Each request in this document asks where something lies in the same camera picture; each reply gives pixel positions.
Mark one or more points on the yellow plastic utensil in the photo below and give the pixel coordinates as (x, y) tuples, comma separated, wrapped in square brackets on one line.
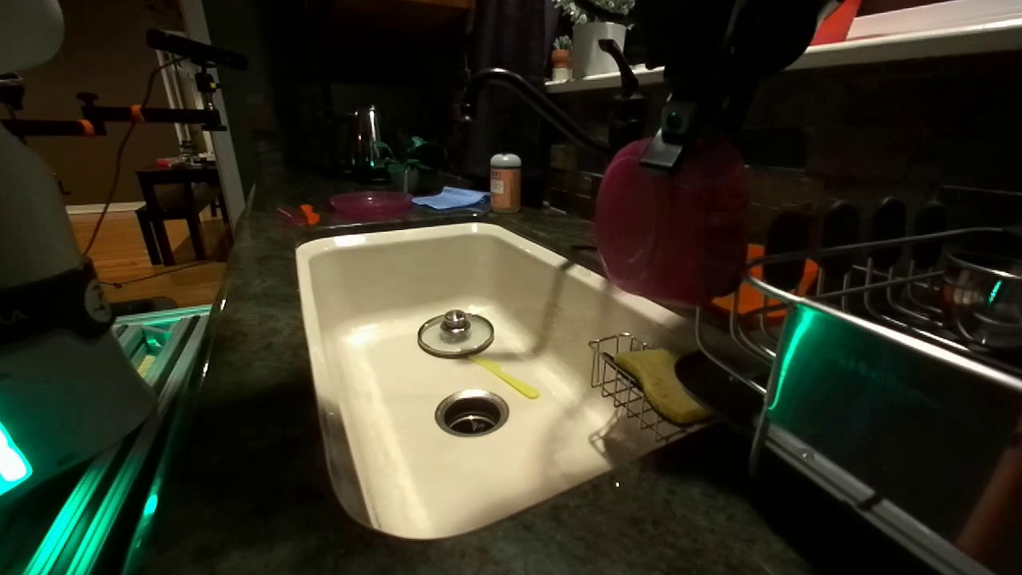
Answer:
[(510, 380)]

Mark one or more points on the black kitchen faucet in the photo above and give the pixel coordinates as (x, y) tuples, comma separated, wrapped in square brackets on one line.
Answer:
[(532, 101)]

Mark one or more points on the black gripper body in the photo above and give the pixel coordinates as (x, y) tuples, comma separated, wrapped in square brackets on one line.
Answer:
[(724, 64)]

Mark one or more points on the orange cup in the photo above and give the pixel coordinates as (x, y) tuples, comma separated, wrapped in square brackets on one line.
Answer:
[(842, 20)]

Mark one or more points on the soap bottle with orange label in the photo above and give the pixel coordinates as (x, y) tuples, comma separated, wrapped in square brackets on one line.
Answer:
[(507, 184)]

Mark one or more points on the purple plastic bowl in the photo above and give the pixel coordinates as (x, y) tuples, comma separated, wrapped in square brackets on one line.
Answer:
[(672, 226)]

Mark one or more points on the pink plastic plate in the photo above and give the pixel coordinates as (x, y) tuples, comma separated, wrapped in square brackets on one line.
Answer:
[(368, 206)]

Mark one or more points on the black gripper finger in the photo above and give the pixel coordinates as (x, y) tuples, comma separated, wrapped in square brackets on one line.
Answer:
[(660, 145)]

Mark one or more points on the blue cloth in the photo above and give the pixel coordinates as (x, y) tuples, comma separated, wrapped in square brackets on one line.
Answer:
[(447, 199)]

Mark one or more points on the small orange object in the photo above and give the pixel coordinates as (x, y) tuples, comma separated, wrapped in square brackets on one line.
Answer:
[(309, 214)]

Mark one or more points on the yellow sponge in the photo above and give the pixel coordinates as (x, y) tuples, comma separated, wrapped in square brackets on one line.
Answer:
[(666, 383)]

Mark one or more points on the metal sink drain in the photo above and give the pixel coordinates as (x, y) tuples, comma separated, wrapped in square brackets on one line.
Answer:
[(472, 413)]

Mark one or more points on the dark wooden stool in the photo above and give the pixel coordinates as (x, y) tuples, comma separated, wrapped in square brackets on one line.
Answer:
[(176, 192)]

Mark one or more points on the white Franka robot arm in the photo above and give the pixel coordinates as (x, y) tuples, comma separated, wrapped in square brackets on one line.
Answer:
[(42, 404)]

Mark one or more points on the white kitchen sink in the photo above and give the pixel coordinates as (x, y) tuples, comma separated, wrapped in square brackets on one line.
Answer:
[(384, 458)]

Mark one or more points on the glass lid with knob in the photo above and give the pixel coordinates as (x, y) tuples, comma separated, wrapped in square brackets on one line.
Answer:
[(453, 333)]

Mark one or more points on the glass vase with greenery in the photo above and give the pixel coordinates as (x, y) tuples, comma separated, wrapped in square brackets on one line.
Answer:
[(384, 155)]

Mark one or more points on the black tripod stand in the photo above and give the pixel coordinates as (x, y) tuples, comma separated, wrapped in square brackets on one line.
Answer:
[(161, 112)]

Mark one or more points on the plant in white pot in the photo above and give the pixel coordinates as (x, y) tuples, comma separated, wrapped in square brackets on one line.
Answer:
[(595, 48)]

